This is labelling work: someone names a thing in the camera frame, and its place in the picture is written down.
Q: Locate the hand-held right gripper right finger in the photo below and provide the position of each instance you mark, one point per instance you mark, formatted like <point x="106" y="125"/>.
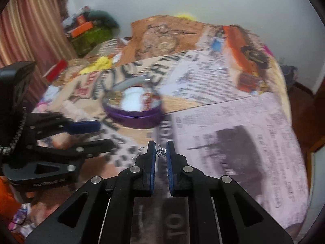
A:
<point x="169" y="169"/>

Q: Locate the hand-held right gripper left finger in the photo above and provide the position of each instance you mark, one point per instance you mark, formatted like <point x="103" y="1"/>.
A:
<point x="152" y="169"/>

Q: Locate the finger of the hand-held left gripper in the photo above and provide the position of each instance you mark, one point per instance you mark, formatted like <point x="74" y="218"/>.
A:
<point x="83" y="127"/>
<point x="96" y="146"/>

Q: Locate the silver crown pendant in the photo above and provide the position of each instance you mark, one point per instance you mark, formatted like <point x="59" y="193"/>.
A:
<point x="161" y="152"/>

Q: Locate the purple heart-shaped box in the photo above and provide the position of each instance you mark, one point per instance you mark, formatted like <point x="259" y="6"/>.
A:
<point x="134" y="120"/>

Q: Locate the red beaded ornament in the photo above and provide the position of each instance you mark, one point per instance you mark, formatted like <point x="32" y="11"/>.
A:
<point x="149" y="98"/>

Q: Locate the red box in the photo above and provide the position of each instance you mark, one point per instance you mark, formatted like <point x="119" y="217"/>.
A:
<point x="57" y="68"/>

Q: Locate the striped red curtain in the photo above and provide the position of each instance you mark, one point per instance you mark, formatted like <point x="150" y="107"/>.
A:
<point x="30" y="25"/>

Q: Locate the yellow cloth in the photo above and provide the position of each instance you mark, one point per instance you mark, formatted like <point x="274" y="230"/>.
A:
<point x="100" y="63"/>

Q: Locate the newspaper print blanket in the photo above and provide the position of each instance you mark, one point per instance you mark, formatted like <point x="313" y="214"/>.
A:
<point x="215" y="106"/>

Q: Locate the flat orange box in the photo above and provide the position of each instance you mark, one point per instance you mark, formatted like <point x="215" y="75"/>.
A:
<point x="81" y="29"/>

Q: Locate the small upright orange box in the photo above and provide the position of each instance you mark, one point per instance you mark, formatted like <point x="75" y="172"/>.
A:
<point x="80" y="20"/>

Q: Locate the orange cloth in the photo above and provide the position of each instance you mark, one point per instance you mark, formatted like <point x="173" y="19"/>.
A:
<point x="9" y="198"/>

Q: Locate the dark green bag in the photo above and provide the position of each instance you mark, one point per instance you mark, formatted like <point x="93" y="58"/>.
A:
<point x="104" y="17"/>

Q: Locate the yellow round object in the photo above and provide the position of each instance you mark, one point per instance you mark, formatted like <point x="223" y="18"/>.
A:
<point x="186" y="16"/>

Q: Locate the dark backpack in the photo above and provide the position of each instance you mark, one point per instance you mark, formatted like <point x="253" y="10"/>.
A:
<point x="289" y="75"/>

